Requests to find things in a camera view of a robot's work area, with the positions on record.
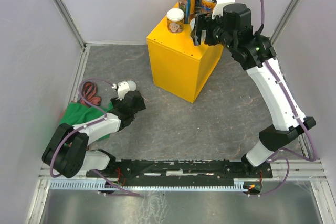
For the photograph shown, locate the green cloth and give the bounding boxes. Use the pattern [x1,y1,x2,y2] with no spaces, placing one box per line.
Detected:
[59,103,104,125]

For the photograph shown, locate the grey slotted cable duct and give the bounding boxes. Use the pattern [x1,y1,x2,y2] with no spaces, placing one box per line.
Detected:
[49,179,249,190]

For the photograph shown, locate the red black strap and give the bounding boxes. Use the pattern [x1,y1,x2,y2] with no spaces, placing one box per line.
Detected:
[78,81,103,105]

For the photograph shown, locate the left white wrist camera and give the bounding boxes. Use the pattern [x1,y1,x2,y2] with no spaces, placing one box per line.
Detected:
[111,81,131,100]

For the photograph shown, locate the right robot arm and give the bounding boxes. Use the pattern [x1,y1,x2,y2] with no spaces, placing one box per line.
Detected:
[192,3,316,167]

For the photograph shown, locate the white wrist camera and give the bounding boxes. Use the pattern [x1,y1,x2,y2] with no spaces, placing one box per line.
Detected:
[111,81,131,100]
[212,0,235,19]

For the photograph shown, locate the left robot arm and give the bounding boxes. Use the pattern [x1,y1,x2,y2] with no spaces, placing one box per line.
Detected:
[41,90,146,178]

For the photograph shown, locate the white lid small can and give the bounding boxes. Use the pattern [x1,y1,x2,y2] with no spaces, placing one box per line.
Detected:
[166,8,184,34]

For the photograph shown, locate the yellow box counter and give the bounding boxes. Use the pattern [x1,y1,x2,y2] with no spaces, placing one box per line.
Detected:
[146,17,224,103]

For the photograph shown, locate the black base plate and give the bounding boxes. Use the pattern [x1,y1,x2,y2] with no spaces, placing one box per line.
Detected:
[100,159,273,187]

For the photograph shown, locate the white lid yellow can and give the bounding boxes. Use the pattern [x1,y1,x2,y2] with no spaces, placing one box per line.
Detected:
[124,80,137,91]

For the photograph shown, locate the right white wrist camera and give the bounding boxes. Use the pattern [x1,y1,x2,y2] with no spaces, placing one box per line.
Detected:
[212,0,235,19]

